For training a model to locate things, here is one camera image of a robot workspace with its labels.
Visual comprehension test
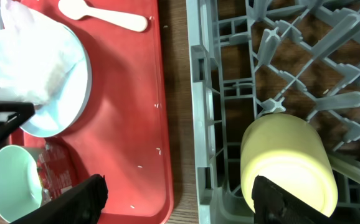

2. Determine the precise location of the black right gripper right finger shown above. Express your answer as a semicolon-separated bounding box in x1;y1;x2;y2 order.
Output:
252;175;333;224

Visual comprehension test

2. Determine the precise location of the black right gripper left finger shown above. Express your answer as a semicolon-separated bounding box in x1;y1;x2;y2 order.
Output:
12;174;108;224

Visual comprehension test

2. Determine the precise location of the red candy wrapper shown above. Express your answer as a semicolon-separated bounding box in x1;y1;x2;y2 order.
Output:
37;142;79;204

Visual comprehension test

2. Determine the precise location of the mint green bowl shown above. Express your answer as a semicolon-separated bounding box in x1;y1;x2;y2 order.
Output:
0;145;42;223

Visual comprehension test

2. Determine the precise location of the yellow plastic cup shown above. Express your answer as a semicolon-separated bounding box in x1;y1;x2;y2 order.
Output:
240;113;338;217

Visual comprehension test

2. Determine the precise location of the light blue plate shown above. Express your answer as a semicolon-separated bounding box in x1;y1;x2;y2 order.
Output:
21;26;92;138

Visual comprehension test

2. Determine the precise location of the white napkin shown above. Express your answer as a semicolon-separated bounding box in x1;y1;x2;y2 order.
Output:
0;1;82;111

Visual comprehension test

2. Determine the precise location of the white spoon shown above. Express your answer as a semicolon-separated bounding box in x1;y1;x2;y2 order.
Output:
58;0;148;32

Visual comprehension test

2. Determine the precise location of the grey dishwasher rack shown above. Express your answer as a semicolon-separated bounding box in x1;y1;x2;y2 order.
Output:
186;0;360;223

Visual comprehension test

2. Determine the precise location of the red serving tray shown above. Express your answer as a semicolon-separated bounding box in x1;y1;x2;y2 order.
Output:
24;0;174;223

